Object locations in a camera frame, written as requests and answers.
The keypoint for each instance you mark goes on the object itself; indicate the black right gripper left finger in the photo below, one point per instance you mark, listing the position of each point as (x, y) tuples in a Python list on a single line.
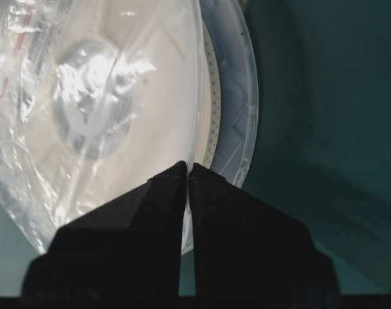
[(130, 247)]

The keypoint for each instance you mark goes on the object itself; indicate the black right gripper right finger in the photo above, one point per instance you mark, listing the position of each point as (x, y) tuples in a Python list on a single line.
[(246, 248)]

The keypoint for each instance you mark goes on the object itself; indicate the white component tape reel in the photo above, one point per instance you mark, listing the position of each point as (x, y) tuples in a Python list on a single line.
[(150, 112)]

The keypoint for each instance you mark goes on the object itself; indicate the clear plastic zip bag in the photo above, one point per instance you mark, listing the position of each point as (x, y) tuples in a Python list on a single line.
[(25, 112)]

